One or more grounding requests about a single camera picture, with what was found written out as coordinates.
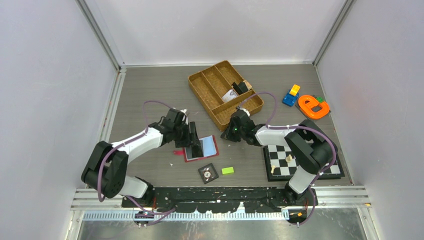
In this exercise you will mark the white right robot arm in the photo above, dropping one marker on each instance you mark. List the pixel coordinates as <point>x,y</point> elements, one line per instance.
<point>310,147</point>

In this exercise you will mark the yellow toy brick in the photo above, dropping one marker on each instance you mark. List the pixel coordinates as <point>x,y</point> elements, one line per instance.
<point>294,90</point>

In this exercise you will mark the wooden chess piece upper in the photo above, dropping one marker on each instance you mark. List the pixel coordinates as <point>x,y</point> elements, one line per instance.
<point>289,158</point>

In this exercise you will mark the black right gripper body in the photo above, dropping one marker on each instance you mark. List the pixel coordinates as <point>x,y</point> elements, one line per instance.
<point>234,134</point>

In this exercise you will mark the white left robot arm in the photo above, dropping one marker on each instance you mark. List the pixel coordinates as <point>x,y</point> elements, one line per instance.
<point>106,168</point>

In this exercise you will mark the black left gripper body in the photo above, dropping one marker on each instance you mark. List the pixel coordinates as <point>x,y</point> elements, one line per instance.
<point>182,136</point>

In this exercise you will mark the red leather card holder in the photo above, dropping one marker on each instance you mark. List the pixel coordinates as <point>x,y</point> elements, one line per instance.
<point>208,147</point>

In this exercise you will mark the woven wicker divided tray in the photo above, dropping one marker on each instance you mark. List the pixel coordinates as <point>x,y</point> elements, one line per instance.
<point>220,89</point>

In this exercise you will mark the poker chip in black case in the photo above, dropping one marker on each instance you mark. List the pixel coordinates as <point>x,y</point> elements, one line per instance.
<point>208,173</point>

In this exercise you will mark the blue toy brick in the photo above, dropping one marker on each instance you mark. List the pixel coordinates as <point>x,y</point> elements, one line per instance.
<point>290,99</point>

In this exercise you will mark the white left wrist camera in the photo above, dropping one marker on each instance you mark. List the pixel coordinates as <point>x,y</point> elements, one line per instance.
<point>185,116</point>

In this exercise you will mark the black credit card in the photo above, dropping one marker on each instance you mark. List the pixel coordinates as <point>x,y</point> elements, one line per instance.
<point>193,152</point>

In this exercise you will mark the black white chessboard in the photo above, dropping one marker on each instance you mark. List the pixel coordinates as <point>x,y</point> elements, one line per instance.
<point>275,155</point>

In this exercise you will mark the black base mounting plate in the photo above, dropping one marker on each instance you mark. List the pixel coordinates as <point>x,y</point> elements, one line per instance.
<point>220,200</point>

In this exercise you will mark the green rectangular block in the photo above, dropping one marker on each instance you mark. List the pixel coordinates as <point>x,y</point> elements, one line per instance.
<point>227,170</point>

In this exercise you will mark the green toy brick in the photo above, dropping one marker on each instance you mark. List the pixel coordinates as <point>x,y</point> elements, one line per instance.
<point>319,99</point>

